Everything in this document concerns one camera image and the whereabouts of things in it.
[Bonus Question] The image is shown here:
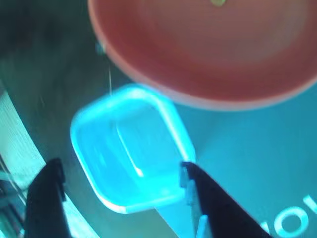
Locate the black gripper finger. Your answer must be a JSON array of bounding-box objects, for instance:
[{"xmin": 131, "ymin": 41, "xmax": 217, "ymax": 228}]
[
  {"xmin": 179, "ymin": 161, "xmax": 273, "ymax": 238},
  {"xmin": 24, "ymin": 158, "xmax": 72, "ymax": 238}
]

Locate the clear square plastic container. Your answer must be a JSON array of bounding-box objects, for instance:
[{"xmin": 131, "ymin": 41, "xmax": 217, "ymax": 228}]
[{"xmin": 70, "ymin": 83, "xmax": 197, "ymax": 215}]

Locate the large red bowl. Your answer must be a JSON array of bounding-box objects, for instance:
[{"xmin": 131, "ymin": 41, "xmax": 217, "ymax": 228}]
[{"xmin": 88, "ymin": 0, "xmax": 317, "ymax": 112}]

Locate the gray mat with WOWROBO print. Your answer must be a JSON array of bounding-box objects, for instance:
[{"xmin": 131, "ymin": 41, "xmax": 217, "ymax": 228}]
[{"xmin": 153, "ymin": 98, "xmax": 317, "ymax": 238}]

